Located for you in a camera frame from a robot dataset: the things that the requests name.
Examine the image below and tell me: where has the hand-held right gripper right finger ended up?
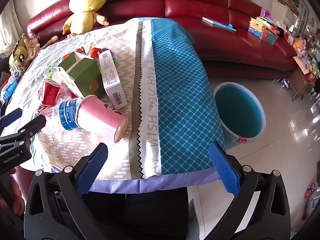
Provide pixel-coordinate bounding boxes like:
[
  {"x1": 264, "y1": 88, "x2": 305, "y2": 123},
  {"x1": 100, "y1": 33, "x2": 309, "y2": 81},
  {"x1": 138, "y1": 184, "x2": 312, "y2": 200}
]
[{"x1": 208, "y1": 141, "x2": 292, "y2": 240}]

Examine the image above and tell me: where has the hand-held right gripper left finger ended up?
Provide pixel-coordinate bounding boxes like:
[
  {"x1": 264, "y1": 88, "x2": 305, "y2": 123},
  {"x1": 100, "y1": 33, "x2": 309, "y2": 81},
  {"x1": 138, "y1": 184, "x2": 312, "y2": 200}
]
[{"x1": 24, "y1": 142, "x2": 109, "y2": 240}]

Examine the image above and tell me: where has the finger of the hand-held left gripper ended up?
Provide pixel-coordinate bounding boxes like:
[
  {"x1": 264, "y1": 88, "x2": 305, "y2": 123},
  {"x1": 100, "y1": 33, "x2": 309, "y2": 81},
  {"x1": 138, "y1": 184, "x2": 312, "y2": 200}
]
[
  {"x1": 0, "y1": 114, "x2": 47, "y2": 146},
  {"x1": 0, "y1": 108, "x2": 23, "y2": 130}
]

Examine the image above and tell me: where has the clear plastic water bottle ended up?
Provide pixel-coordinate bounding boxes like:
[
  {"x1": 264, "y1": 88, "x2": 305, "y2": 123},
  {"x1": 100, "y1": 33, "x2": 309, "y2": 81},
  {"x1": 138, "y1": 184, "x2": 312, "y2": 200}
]
[{"x1": 37, "y1": 97, "x2": 84, "y2": 133}]

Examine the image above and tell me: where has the red drink can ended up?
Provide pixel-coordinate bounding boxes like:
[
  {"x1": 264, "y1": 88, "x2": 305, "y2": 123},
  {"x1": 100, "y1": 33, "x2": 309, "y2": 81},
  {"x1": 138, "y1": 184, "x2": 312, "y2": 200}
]
[{"x1": 40, "y1": 78, "x2": 62, "y2": 108}]

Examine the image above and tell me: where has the pink paper cup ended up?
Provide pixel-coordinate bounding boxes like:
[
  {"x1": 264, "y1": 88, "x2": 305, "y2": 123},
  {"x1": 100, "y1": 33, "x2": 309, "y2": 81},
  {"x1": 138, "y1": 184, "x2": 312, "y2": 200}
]
[{"x1": 76, "y1": 94, "x2": 129, "y2": 144}]

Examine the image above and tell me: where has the white green milk carton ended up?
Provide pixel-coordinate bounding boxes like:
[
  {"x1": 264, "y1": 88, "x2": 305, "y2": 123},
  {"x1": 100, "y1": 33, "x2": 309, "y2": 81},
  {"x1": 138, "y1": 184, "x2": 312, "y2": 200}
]
[{"x1": 45, "y1": 66, "x2": 65, "y2": 85}]

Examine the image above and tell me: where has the blue plastic bucket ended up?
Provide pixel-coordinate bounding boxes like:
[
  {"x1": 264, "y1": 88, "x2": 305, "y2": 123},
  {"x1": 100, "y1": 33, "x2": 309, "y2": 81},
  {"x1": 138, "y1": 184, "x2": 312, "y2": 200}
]
[{"x1": 212, "y1": 82, "x2": 266, "y2": 149}]

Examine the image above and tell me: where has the green carton box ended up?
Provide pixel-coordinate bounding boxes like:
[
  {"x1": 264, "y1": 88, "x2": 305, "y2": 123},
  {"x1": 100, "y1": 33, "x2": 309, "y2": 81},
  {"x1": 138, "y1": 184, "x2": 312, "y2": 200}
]
[{"x1": 58, "y1": 51, "x2": 107, "y2": 99}]

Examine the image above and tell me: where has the white barcode box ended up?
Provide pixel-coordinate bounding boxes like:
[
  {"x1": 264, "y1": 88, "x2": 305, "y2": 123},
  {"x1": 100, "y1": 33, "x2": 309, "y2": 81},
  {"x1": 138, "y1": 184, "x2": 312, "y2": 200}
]
[{"x1": 98, "y1": 50, "x2": 128, "y2": 110}]

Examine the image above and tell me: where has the orange red snack packet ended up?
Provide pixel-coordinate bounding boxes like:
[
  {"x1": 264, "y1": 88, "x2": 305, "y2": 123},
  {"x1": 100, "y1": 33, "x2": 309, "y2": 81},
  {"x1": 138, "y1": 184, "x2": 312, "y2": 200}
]
[{"x1": 87, "y1": 47, "x2": 118, "y2": 63}]

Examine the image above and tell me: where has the person's left hand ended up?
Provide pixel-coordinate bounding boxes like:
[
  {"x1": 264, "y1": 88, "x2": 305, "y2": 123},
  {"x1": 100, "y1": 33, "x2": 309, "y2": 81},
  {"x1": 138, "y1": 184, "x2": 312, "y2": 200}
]
[{"x1": 9, "y1": 169, "x2": 27, "y2": 217}]

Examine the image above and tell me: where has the blue plastic packet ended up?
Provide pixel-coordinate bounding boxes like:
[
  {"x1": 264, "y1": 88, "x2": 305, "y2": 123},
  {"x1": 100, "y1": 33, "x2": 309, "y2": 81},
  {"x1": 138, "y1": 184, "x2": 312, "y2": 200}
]
[{"x1": 0, "y1": 80, "x2": 18, "y2": 100}]

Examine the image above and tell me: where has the purple cloth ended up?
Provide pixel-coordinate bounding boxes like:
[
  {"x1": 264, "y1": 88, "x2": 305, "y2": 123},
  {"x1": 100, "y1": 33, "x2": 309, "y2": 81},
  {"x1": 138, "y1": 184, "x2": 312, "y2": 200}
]
[{"x1": 89, "y1": 167, "x2": 220, "y2": 194}]

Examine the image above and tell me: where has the green plush toy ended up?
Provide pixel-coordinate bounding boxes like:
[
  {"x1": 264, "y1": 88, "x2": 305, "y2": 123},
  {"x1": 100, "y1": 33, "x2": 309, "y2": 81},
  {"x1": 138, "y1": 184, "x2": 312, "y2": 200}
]
[{"x1": 9, "y1": 33, "x2": 32, "y2": 68}]

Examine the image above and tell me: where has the colourful toy box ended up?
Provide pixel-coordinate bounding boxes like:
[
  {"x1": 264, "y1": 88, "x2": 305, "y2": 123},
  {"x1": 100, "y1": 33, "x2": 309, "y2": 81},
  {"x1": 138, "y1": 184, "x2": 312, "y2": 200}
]
[{"x1": 301, "y1": 182, "x2": 318, "y2": 220}]

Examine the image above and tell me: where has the blue patterned tablecloth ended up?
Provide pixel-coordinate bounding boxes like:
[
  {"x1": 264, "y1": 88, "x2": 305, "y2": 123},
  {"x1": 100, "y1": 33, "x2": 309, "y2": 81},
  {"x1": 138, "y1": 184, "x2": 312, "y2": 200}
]
[{"x1": 0, "y1": 17, "x2": 225, "y2": 180}]

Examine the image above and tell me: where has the white curtain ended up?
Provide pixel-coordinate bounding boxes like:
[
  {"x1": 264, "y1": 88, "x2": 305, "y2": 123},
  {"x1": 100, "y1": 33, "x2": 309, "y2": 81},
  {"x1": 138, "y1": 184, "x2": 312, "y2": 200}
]
[{"x1": 0, "y1": 10, "x2": 20, "y2": 55}]

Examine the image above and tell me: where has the wooden cabinet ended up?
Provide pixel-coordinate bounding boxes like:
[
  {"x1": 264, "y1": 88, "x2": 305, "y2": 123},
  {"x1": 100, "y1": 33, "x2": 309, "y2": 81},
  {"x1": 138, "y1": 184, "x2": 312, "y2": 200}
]
[{"x1": 289, "y1": 69, "x2": 315, "y2": 102}]

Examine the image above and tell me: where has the yellow chick plush toy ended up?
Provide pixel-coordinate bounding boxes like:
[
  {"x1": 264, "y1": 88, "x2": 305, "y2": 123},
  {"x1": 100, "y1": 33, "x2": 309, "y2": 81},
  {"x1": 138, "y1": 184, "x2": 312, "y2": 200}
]
[{"x1": 62, "y1": 0, "x2": 110, "y2": 38}]

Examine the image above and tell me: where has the pile of assorted packages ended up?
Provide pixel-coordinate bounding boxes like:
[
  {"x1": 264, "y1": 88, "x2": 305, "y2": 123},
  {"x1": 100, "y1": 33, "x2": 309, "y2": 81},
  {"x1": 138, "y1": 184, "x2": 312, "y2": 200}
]
[{"x1": 292, "y1": 39, "x2": 320, "y2": 80}]

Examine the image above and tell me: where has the pile of colourful toy boxes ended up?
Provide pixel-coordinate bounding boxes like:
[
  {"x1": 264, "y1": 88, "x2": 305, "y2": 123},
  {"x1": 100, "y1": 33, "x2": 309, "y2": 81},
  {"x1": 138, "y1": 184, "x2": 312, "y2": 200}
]
[{"x1": 248, "y1": 7, "x2": 282, "y2": 46}]

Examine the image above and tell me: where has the thin blue book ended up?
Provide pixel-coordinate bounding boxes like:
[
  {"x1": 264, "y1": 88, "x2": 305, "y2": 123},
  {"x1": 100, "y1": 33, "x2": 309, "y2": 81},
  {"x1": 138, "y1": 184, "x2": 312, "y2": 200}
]
[{"x1": 202, "y1": 17, "x2": 237, "y2": 32}]

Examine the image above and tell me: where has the red leather sofa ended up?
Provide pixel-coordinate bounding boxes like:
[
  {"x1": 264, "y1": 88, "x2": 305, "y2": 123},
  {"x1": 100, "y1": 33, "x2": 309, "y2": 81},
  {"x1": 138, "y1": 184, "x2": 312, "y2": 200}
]
[{"x1": 26, "y1": 0, "x2": 304, "y2": 80}]

